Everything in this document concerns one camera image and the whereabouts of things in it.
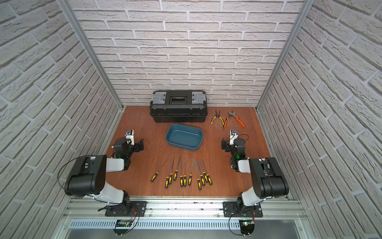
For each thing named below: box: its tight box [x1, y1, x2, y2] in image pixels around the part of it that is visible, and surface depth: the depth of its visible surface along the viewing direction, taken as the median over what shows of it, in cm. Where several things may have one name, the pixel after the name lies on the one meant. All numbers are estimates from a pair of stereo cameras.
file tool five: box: [179, 158, 184, 188], surface depth 84 cm
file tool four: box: [173, 154, 182, 181], surface depth 85 cm
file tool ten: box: [200, 157, 209, 183], surface depth 85 cm
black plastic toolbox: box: [149, 89, 208, 123], surface depth 102 cm
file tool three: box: [168, 156, 175, 185], surface depth 85 cm
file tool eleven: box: [200, 158, 213, 186], surface depth 85 cm
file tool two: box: [165, 159, 171, 189], surface depth 83 cm
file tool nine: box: [197, 159, 206, 187], surface depth 84 cm
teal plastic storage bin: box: [165, 123, 204, 152], surface depth 103 cm
